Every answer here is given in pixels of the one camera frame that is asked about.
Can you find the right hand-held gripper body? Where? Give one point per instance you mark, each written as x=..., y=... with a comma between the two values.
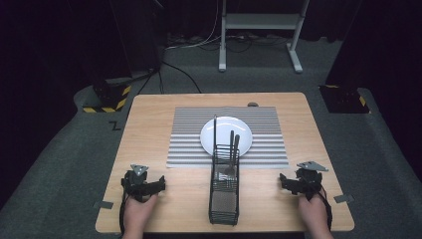
x=308, y=181

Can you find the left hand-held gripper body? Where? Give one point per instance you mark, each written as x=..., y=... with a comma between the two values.
x=134, y=186

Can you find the metal fork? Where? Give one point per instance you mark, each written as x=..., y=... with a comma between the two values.
x=231, y=146

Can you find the metal table knife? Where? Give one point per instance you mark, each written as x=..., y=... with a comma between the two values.
x=215, y=129

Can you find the person's left hand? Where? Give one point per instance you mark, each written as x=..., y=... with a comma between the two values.
x=137, y=212

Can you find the person's right hand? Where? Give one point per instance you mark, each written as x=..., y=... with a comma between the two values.
x=312, y=212

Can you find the grey tape piece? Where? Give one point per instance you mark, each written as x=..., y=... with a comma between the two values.
x=343, y=198
x=103, y=204

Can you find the grey striped placemat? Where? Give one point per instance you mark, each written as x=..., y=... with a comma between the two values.
x=185, y=139

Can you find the metal spoon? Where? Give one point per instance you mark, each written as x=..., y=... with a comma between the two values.
x=236, y=146

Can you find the white round plate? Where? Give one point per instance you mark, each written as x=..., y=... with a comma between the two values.
x=225, y=127

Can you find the small dark round knob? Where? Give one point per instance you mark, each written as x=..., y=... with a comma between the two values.
x=253, y=104

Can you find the black yellow striped base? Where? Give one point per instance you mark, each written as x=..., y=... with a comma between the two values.
x=111, y=99
x=345, y=99

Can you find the white metal stand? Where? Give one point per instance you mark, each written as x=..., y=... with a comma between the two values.
x=262, y=21

